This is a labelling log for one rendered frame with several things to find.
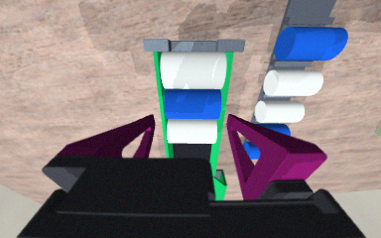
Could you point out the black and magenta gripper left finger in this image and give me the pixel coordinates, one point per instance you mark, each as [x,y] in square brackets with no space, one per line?
[111,143]

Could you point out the blue cylinder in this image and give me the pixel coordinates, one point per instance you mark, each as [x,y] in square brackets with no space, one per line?
[310,43]
[192,103]
[282,128]
[252,151]

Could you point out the white cylinder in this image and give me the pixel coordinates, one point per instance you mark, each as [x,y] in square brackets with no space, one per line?
[279,111]
[199,131]
[292,82]
[193,70]

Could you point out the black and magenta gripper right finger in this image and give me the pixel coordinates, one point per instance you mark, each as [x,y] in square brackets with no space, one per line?
[282,157]

